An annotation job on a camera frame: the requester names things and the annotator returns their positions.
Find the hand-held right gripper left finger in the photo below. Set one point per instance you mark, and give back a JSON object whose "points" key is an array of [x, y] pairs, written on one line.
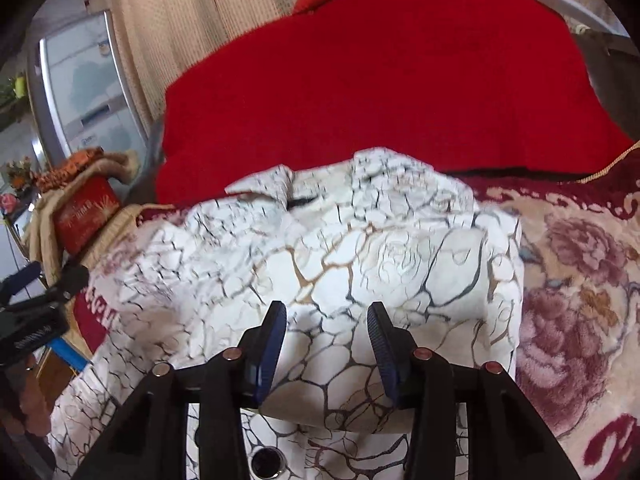
{"points": [[270, 345]]}

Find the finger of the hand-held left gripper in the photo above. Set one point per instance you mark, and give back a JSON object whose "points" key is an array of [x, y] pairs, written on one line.
{"points": [[17, 280], [74, 280]]}

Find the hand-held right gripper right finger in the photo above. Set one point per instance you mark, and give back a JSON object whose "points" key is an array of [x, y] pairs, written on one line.
{"points": [[382, 350]]}

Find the white vein-patterned garment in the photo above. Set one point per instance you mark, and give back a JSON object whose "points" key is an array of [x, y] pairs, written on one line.
{"points": [[325, 260]]}

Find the red gift box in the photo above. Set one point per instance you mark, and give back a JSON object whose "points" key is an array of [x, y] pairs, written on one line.
{"points": [[85, 215]]}

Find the pink artificial flower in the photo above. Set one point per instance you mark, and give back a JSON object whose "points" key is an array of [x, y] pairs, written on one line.
{"points": [[7, 205]]}

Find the orange artificial flower bouquet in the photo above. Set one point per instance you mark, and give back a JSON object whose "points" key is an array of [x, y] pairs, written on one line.
{"points": [[20, 170]]}

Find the orange patterned cloth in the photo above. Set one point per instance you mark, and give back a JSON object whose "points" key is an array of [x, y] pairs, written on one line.
{"points": [[65, 170]]}

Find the green plant with yellow fruit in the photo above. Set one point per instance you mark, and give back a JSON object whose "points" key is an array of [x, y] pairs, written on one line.
{"points": [[15, 91]]}

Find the silver refrigerator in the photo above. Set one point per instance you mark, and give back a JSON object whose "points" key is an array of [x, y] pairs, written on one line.
{"points": [[85, 85]]}

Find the floral plush blanket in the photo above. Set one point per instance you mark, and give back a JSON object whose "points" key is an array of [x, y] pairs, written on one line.
{"points": [[575, 285]]}

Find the red blanket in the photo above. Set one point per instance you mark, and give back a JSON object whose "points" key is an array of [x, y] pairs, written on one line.
{"points": [[380, 85]]}

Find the beige dotted curtain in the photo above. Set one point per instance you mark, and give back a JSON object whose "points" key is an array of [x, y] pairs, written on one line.
{"points": [[200, 20]]}

